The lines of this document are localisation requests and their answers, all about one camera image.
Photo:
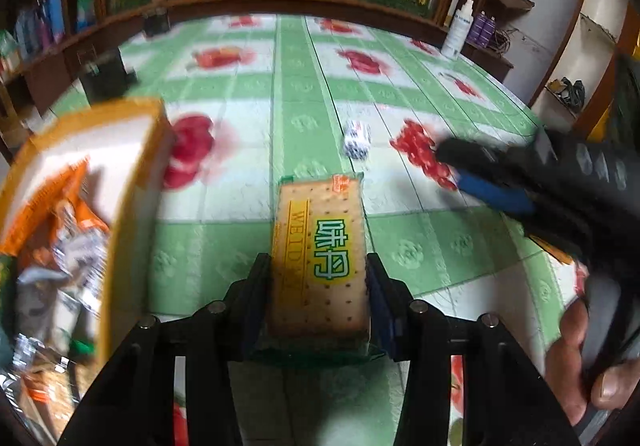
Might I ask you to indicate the orange snack packet oval logo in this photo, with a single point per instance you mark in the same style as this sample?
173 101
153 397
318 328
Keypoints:
75 206

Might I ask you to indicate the light blue thermos jug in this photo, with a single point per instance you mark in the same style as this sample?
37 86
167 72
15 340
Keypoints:
26 31

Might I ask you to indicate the small silver foil packet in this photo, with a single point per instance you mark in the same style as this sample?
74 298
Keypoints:
30 358

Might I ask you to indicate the white spray bottle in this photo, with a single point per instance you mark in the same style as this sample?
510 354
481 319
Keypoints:
457 31

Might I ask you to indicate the small black holder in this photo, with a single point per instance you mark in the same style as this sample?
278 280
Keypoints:
156 21

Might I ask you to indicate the yellow-edged cardboard box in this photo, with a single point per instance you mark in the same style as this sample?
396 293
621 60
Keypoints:
125 246

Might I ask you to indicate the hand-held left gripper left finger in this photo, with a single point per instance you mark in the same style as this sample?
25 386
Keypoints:
256 291

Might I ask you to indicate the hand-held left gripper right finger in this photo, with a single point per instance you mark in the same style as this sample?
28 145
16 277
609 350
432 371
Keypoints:
382 306

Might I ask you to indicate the white blue snack packet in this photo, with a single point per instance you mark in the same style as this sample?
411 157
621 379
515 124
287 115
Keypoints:
80 276

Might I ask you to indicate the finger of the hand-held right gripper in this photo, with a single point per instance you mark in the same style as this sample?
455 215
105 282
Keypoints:
492 193
465 150

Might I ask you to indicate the dark shoes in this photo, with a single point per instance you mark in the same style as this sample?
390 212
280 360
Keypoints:
567 94

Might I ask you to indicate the person's right hand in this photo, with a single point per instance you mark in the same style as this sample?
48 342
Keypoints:
570 356

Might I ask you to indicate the black white candy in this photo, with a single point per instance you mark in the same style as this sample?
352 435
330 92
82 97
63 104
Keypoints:
357 139

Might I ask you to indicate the cracker packet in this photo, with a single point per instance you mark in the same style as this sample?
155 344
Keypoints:
320 251

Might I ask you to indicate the brown snack packet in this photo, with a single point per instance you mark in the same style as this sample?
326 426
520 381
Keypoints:
50 393

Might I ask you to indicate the blue thermos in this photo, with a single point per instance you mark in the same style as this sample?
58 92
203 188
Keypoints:
55 14

